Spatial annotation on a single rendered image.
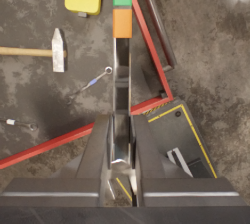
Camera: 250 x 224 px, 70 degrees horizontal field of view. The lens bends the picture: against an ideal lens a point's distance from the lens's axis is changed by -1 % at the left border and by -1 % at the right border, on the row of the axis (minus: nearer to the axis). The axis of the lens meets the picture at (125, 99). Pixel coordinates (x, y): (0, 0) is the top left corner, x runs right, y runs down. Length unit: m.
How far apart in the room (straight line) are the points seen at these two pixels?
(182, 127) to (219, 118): 0.54
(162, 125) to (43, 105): 0.84
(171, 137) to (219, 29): 0.88
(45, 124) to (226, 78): 1.40
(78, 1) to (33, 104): 0.31
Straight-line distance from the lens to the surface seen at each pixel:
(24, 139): 0.65
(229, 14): 1.62
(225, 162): 1.99
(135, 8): 0.47
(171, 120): 1.22
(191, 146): 1.36
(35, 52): 0.53
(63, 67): 0.50
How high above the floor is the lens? 1.40
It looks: 73 degrees down
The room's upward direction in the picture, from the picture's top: 178 degrees clockwise
